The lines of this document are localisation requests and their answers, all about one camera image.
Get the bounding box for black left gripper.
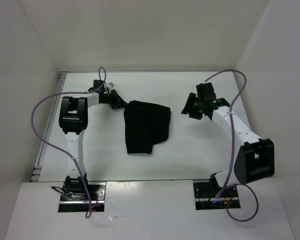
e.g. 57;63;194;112
101;89;129;110

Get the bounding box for black skirt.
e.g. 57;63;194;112
124;100;171;155

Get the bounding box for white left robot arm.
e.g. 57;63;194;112
58;80;127;200

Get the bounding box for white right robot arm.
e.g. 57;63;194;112
181;83;275;198

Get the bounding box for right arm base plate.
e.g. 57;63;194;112
193;179;241;210

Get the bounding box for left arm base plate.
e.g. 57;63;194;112
58;182;106;213

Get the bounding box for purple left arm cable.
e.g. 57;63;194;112
30;66;107;219

